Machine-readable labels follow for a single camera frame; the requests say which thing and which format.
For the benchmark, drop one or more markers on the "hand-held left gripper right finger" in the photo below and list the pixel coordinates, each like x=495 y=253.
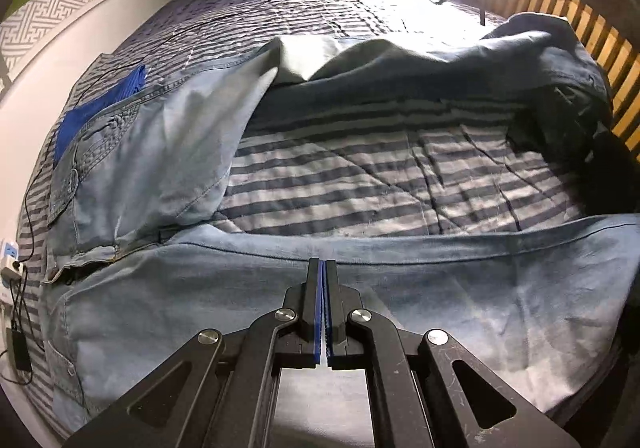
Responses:
x=330 y=313

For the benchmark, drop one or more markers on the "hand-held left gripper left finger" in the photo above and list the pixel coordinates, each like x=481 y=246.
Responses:
x=315 y=313

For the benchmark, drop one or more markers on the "light blue denim jeans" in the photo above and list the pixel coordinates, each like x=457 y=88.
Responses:
x=175 y=303

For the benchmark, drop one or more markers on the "striped blanket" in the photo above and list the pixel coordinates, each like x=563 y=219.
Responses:
x=375 y=168

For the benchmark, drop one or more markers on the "black power adapter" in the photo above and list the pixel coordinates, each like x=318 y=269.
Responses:
x=20 y=350

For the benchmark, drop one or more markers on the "blue and black folded garment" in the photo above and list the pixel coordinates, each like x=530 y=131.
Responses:
x=82 y=123

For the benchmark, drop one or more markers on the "white power strip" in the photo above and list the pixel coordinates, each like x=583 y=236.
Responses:
x=10 y=253

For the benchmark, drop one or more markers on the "patterned wallpaper border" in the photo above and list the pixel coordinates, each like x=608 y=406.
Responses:
x=50 y=8

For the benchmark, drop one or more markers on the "wooden slatted bed rail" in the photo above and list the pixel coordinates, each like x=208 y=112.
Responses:
x=600 y=43

